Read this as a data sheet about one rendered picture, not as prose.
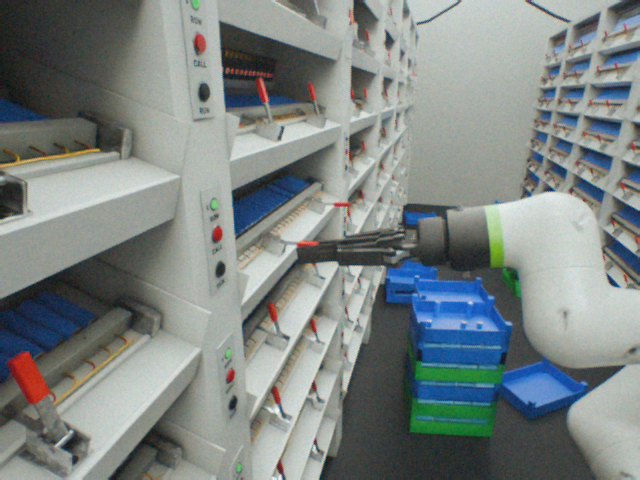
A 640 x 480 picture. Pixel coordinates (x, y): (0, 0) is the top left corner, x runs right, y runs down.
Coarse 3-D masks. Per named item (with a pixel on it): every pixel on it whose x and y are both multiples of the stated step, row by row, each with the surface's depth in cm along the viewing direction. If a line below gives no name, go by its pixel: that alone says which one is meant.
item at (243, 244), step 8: (320, 184) 104; (304, 192) 95; (312, 192) 97; (296, 200) 88; (304, 200) 92; (280, 208) 81; (288, 208) 82; (296, 208) 87; (272, 216) 76; (280, 216) 77; (264, 224) 72; (272, 224) 74; (288, 224) 79; (248, 232) 67; (256, 232) 68; (264, 232) 71; (280, 232) 75; (240, 240) 64; (248, 240) 65; (256, 240) 68; (240, 248) 61; (248, 248) 65
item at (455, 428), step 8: (408, 408) 154; (408, 416) 152; (416, 416) 147; (408, 424) 152; (416, 424) 148; (424, 424) 148; (432, 424) 148; (440, 424) 147; (448, 424) 147; (456, 424) 147; (464, 424) 146; (472, 424) 146; (480, 424) 146; (488, 424) 146; (424, 432) 149; (432, 432) 149; (440, 432) 149; (448, 432) 148; (456, 432) 148; (464, 432) 148; (472, 432) 147; (480, 432) 147; (488, 432) 147
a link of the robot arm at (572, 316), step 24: (528, 288) 52; (552, 288) 49; (576, 288) 48; (600, 288) 48; (528, 312) 51; (552, 312) 48; (576, 312) 47; (600, 312) 46; (624, 312) 47; (528, 336) 51; (552, 336) 48; (576, 336) 46; (600, 336) 46; (624, 336) 46; (552, 360) 50; (576, 360) 47; (600, 360) 47; (624, 360) 47
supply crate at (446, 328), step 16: (416, 304) 151; (432, 304) 152; (448, 304) 152; (464, 304) 151; (480, 304) 151; (416, 320) 140; (448, 320) 148; (496, 320) 144; (432, 336) 135; (448, 336) 134; (464, 336) 134; (480, 336) 134; (496, 336) 133
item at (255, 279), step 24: (288, 168) 108; (312, 168) 107; (336, 192) 107; (312, 216) 89; (288, 240) 75; (240, 264) 62; (264, 264) 64; (288, 264) 73; (240, 288) 52; (264, 288) 62
